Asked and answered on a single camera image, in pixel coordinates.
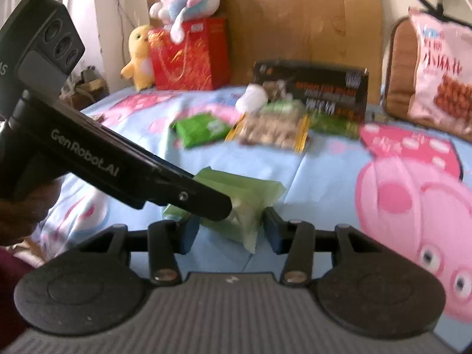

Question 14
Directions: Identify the pale green snack packet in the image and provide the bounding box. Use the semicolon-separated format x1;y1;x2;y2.
161;165;286;254

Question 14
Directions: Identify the bright green snack packet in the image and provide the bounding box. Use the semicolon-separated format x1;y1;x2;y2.
171;113;231;149

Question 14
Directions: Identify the yellow-edged nut snack bag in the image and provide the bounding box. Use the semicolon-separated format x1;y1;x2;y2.
225;112;310;153

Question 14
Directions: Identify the dark green wrapper snack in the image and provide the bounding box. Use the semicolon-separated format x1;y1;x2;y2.
310;113;359;139

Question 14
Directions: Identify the white round snack pack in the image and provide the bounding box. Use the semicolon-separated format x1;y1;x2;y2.
235;84;268;114

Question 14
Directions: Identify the person's left hand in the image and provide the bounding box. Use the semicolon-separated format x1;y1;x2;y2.
0;179;62;246

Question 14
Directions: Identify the yellow duck plush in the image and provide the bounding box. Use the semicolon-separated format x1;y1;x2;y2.
120;25;155;91

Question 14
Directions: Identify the Peppa Pig blue bedsheet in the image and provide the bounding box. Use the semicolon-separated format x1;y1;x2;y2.
33;88;471;351

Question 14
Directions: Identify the black cardboard storage box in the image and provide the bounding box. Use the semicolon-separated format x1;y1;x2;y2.
253;59;369;123

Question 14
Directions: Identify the red gift bag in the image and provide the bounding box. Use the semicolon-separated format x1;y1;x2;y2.
149;18;230;90

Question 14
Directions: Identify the pink blue unicorn plush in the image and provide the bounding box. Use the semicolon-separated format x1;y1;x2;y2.
149;0;220;45

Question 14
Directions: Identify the large pink fried-twist bag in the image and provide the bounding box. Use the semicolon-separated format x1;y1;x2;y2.
408;10;471;137

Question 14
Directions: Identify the brown seat cushion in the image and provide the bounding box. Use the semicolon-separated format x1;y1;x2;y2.
382;17;471;142

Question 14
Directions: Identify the wooden headboard panel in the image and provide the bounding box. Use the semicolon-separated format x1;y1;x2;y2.
143;0;385;104

